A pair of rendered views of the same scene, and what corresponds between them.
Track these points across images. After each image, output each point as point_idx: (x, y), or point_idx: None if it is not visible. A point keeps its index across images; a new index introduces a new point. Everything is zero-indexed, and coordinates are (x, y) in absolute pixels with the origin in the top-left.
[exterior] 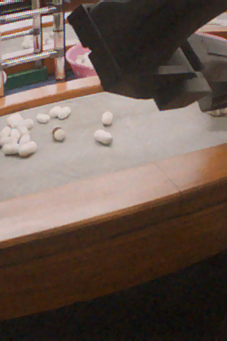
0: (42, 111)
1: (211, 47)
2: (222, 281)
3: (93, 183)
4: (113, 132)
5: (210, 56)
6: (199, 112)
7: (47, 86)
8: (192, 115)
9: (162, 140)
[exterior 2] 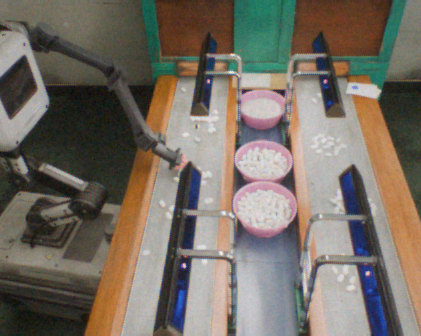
0: (220, 128)
1: (119, 92)
2: None
3: (159, 123)
4: (189, 140)
5: (116, 91)
6: None
7: (234, 128)
8: (185, 164)
9: (175, 149)
